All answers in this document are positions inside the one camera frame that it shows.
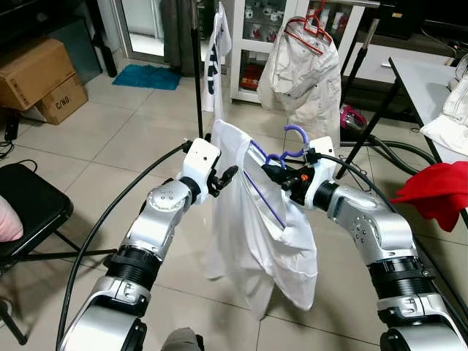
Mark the purple wire hanger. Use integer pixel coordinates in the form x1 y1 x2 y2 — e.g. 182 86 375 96
249 124 312 229

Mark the white shirt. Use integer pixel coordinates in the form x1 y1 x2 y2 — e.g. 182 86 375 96
205 119 319 321

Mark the cream jacket dark stitching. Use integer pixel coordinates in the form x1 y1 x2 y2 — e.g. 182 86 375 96
257 16 343 143

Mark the magenta handheld vacuum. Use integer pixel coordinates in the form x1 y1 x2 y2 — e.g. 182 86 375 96
340 105 369 131

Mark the white garment blue black print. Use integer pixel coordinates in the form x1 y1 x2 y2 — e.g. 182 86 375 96
201 2 233 114

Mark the teal floor mat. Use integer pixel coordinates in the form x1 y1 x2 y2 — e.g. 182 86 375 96
112 64 182 91

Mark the white glass door cabinet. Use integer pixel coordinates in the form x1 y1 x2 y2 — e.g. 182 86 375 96
230 0 366 103

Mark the red jersey cream trim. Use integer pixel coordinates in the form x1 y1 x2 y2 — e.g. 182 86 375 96
391 161 468 233

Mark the grey curtain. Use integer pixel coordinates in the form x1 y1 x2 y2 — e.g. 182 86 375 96
162 0 197 78

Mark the cardboard box black lettering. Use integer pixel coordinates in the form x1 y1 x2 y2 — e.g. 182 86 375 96
33 73 90 125

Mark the aluminium framed glass door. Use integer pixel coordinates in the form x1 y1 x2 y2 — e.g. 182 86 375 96
99 0 176 67

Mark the pink cushion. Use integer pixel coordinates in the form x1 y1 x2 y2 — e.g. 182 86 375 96
0 196 23 242

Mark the large brown cardboard box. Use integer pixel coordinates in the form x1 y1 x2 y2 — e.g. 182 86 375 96
0 38 78 110

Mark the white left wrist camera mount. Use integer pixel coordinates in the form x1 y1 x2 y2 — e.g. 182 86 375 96
179 139 222 195

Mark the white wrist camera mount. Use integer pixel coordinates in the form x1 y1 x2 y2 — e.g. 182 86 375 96
179 139 222 195
303 137 337 207

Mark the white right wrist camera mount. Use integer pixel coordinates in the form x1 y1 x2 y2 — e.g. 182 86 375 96
303 137 337 207

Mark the black vacuum hose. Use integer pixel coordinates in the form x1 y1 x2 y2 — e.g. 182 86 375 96
351 132 439 173

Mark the chrome rail clothes rack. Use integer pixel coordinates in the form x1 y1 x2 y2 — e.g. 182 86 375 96
190 0 381 180

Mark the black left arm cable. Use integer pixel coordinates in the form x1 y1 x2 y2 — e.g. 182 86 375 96
55 143 192 348

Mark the red wire hanger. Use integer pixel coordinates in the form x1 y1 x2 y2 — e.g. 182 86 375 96
284 0 333 56

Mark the white table black frame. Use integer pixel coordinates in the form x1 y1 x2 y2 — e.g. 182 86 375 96
388 56 468 220

